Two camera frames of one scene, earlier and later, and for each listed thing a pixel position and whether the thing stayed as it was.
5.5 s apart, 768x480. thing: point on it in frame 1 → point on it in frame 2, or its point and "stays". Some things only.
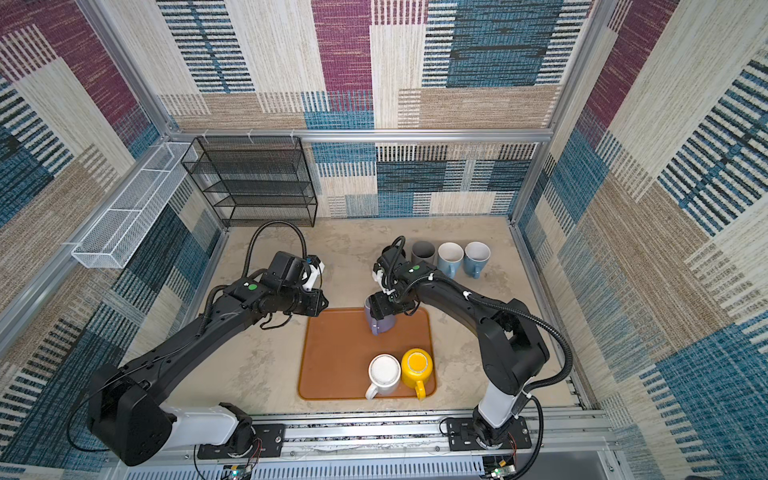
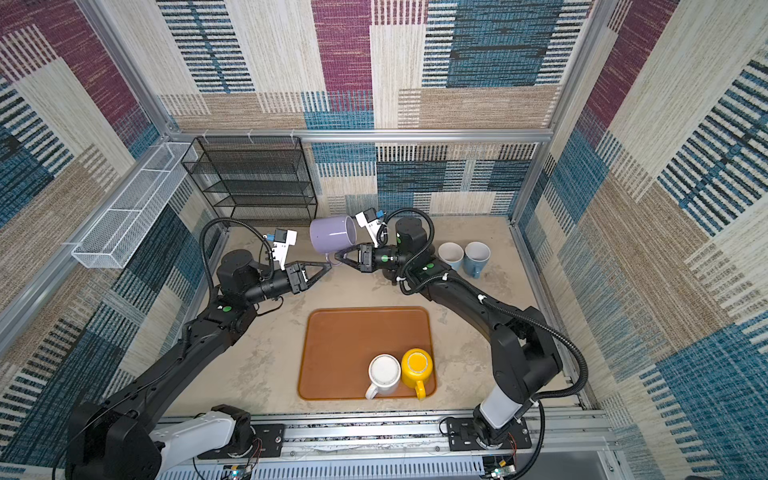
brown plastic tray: [337, 350] stays
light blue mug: [449, 257] stays
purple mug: [376, 327] → [333, 235]
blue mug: [476, 257] stays
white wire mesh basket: [111, 242] stays
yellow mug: [416, 370] stays
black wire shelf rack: [250, 181] stays
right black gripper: [380, 307] → [365, 259]
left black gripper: [318, 298] → [296, 269]
